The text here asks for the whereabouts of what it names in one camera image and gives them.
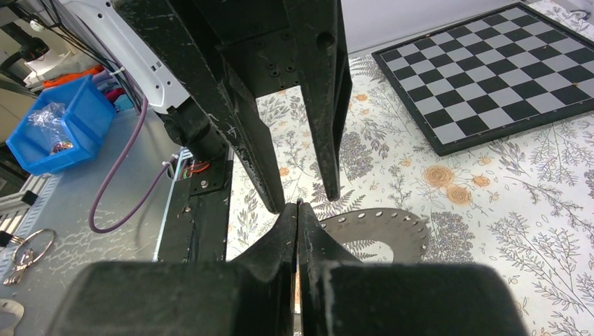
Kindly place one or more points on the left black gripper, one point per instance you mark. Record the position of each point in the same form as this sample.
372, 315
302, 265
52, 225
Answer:
226, 54

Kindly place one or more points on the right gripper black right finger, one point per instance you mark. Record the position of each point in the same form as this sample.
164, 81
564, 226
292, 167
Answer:
318, 255

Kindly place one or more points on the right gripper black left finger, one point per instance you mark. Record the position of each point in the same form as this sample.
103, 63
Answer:
266, 297

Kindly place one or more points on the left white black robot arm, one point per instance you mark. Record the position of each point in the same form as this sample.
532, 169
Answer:
184, 121

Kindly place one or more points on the floral table mat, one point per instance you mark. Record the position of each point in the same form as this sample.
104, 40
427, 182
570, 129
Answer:
522, 205

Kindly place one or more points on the blue plastic storage bin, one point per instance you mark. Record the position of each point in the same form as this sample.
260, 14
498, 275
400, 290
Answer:
65, 126

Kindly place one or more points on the black white checkerboard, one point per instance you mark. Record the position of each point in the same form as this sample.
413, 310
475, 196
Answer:
489, 77

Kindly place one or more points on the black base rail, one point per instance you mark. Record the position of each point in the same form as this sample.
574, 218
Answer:
195, 222

